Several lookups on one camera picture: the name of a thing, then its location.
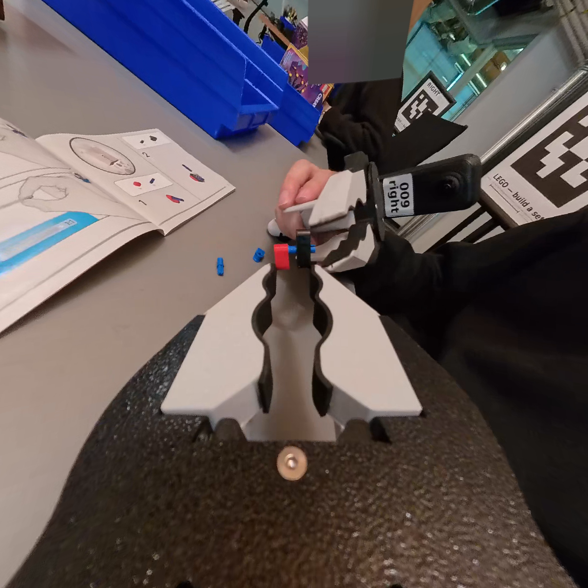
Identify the black lego connector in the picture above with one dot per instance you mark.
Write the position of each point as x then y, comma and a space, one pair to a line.
304, 259

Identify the blue storage bin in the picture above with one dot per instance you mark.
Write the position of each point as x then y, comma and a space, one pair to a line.
160, 46
298, 124

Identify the short blue lego pin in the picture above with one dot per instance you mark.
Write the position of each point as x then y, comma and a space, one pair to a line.
220, 266

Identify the blue lego bush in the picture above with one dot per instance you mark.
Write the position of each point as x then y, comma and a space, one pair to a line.
258, 255

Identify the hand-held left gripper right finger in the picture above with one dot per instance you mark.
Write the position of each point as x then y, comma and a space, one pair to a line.
372, 367

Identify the person's right hand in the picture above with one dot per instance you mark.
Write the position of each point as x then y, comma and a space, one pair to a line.
298, 188

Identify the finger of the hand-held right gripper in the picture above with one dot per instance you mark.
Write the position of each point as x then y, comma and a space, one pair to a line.
342, 202
356, 255

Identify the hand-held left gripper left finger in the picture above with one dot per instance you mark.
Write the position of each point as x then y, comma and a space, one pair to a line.
211, 367

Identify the open instruction booklet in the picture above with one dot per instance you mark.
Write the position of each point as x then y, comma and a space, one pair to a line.
183, 206

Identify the purple lego box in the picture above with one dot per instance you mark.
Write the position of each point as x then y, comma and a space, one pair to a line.
298, 69

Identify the red lego connector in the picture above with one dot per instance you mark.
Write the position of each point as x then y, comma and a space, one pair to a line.
281, 257

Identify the long blue lego pin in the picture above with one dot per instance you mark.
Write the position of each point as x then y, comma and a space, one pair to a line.
292, 249

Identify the black framed tag sign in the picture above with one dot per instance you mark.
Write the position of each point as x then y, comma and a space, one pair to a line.
422, 103
551, 160

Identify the person's right forearm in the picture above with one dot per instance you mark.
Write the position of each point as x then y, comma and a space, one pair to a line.
459, 266

